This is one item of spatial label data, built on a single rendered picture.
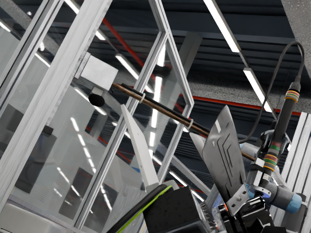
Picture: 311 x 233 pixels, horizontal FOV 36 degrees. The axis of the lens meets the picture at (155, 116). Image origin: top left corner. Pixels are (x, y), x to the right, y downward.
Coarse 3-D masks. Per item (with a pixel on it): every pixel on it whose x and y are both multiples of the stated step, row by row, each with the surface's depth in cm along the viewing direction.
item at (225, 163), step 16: (224, 112) 128; (224, 128) 127; (208, 144) 118; (224, 144) 125; (208, 160) 119; (224, 160) 126; (240, 160) 133; (224, 176) 127; (240, 176) 132; (224, 192) 128
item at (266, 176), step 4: (296, 80) 162; (292, 84) 161; (296, 84) 161; (292, 88) 160; (296, 88) 160; (268, 168) 151; (264, 172) 151; (268, 172) 151; (264, 176) 150; (268, 176) 151; (260, 180) 150; (264, 180) 150; (268, 180) 151; (260, 184) 150; (264, 184) 150; (264, 188) 150; (256, 192) 150; (260, 192) 149
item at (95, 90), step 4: (92, 88) 138; (96, 88) 136; (92, 92) 136; (96, 92) 136; (100, 92) 137; (92, 96) 135; (96, 96) 135; (100, 96) 136; (92, 100) 135; (96, 100) 135; (100, 100) 136; (104, 100) 137; (92, 104) 137; (96, 104) 136; (100, 104) 136
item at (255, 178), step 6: (252, 162) 152; (258, 162) 150; (264, 162) 151; (252, 168) 151; (258, 168) 150; (264, 168) 150; (252, 174) 152; (258, 174) 150; (252, 180) 150; (258, 180) 149; (252, 186) 149; (258, 186) 148; (252, 192) 153; (264, 192) 147; (270, 192) 149
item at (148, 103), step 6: (114, 84) 139; (120, 90) 140; (126, 90) 140; (132, 96) 141; (138, 96) 141; (144, 102) 142; (150, 102) 142; (156, 108) 143; (162, 108) 143; (168, 114) 144; (180, 120) 145; (192, 126) 146; (198, 132) 147; (204, 132) 147; (246, 156) 150; (252, 156) 151
